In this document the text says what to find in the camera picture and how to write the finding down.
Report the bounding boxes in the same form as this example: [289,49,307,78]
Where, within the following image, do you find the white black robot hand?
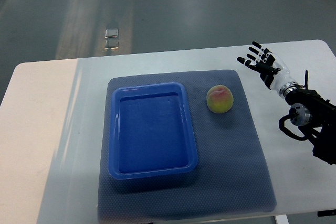
[237,41,299,98]

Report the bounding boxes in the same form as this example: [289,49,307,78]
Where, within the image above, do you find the yellow red peach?
[206,85,234,114]

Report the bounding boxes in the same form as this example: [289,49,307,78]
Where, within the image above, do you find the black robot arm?
[279,71,335,165]

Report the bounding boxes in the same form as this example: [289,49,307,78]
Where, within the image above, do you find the metal floor plate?
[104,28,119,50]

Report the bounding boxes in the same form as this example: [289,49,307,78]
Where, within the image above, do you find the grey blue textured mat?
[98,70,277,223]

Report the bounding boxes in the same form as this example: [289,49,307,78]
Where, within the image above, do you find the blue plastic tray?
[108,82,198,180]

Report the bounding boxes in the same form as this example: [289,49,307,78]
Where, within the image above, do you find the black table bracket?
[317,209,336,217]

